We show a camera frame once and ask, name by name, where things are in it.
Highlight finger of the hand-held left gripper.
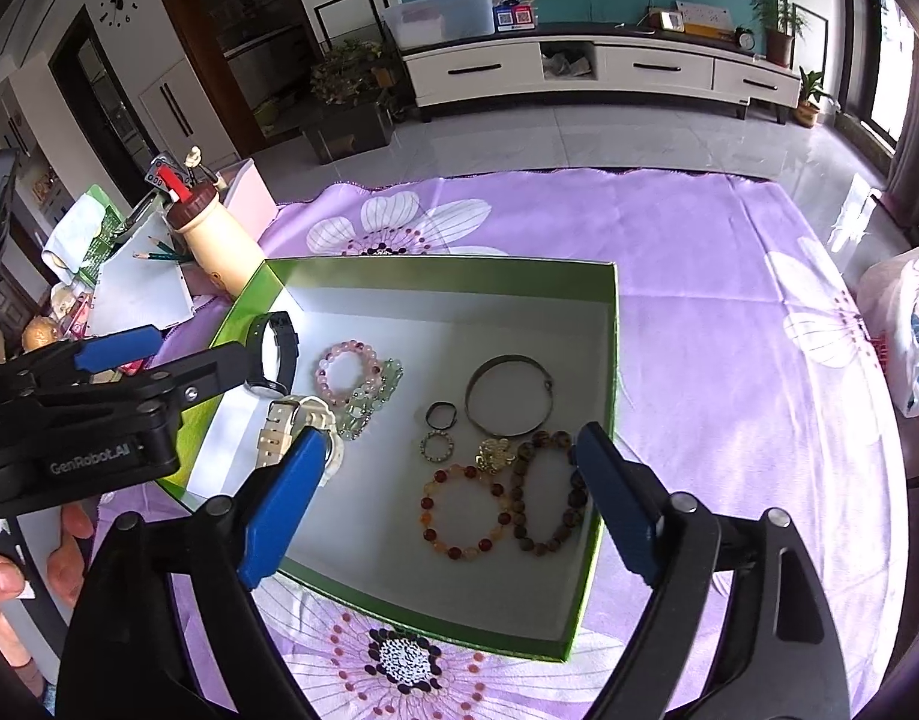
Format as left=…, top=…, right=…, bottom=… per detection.
left=35, top=343, right=270, bottom=422
left=0, top=324, right=166, bottom=395

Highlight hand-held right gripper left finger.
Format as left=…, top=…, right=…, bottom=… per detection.
left=54, top=426, right=336, bottom=720

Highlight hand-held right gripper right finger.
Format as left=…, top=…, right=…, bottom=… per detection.
left=575, top=401, right=858, bottom=720

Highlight black wrist watch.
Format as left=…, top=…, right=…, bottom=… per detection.
left=241, top=311, right=303, bottom=398

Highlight gold ornament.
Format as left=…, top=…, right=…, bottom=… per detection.
left=474, top=439, right=516, bottom=475

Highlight green cardboard box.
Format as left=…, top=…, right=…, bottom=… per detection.
left=155, top=256, right=621, bottom=662

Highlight person's left hand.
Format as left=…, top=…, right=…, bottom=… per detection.
left=0, top=502, right=98, bottom=691

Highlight red snack packet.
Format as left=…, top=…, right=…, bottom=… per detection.
left=50, top=285, right=100, bottom=346

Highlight white paper sheet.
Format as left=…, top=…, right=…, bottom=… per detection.
left=90, top=214, right=194, bottom=338

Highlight white wrist watch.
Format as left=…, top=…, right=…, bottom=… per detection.
left=250, top=394, right=345, bottom=492

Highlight green packet box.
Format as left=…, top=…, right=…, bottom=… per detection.
left=76, top=184, right=126, bottom=278

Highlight white cloth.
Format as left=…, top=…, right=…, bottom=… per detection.
left=43, top=195, right=107, bottom=271

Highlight cream bottle with brown lid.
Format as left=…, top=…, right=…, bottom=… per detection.
left=157, top=165, right=269, bottom=299

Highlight silver bangle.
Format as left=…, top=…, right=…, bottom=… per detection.
left=464, top=355, right=556, bottom=437

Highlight black remote control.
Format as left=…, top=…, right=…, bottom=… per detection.
left=145, top=154, right=186, bottom=192

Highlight pink box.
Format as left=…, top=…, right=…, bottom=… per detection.
left=215, top=157, right=279, bottom=245

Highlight purple floral cloth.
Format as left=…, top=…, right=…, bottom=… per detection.
left=91, top=167, right=914, bottom=720

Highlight dark plant stand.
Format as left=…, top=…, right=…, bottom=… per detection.
left=301, top=101, right=396, bottom=164

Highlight leafy potted plants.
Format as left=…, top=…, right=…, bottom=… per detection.
left=309, top=37, right=408, bottom=110

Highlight white plastic bag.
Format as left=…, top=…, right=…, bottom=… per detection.
left=857, top=240, right=919, bottom=421

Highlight white TV cabinet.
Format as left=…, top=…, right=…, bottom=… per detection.
left=399, top=24, right=801, bottom=125

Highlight clear storage box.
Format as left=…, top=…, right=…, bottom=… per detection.
left=384, top=0, right=498, bottom=50

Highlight small potted plant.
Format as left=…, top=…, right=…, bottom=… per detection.
left=793, top=67, right=836, bottom=128

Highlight dark curtain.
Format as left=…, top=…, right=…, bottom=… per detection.
left=883, top=30, right=919, bottom=241

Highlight blue code signs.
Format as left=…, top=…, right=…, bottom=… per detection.
left=493, top=1, right=537, bottom=32

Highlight tall potted plant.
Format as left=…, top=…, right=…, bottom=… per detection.
left=752, top=0, right=809, bottom=68

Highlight yellow white box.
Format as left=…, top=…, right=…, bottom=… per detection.
left=648, top=1, right=734, bottom=35

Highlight brown bead bracelet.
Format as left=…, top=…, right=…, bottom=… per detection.
left=508, top=430, right=589, bottom=554

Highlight pink bead bracelet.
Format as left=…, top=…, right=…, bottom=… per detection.
left=314, top=341, right=385, bottom=410

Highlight red orange bead bracelet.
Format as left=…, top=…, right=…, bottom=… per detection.
left=418, top=465, right=513, bottom=562

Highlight green bead bracelet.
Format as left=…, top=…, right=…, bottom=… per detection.
left=337, top=358, right=405, bottom=440

